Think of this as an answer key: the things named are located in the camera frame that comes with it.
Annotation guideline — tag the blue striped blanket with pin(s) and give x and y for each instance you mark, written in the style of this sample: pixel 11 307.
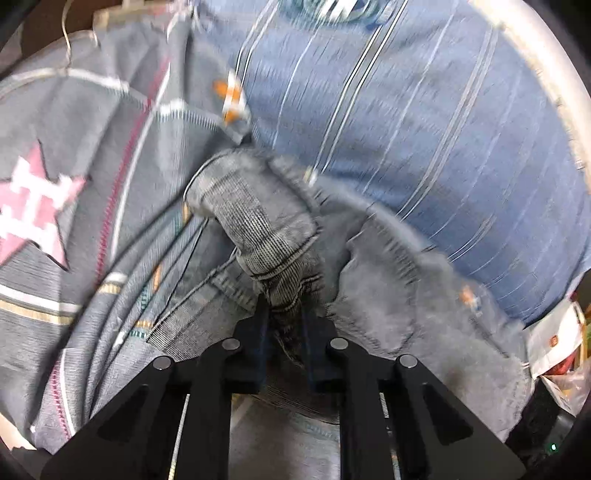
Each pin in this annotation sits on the blue striped blanket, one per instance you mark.
pixel 397 120

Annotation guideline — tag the white paper bag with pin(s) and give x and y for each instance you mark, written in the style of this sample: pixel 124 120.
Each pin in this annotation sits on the white paper bag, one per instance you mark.
pixel 554 337

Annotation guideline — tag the grey patterned bed sheet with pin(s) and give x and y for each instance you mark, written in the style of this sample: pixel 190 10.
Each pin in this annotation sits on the grey patterned bed sheet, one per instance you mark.
pixel 83 152

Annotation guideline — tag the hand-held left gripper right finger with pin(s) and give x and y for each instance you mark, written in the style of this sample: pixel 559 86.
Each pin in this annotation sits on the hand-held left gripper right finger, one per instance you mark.
pixel 310 350

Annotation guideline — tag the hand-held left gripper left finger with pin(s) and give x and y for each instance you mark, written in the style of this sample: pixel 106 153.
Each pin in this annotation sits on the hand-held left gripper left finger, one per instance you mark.
pixel 259 344

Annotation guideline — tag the grey denim pants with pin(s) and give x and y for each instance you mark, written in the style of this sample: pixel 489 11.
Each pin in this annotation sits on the grey denim pants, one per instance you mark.
pixel 272 230

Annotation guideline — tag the clear plastic bag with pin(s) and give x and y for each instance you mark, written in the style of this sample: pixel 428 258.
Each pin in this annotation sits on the clear plastic bag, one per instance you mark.
pixel 570 385

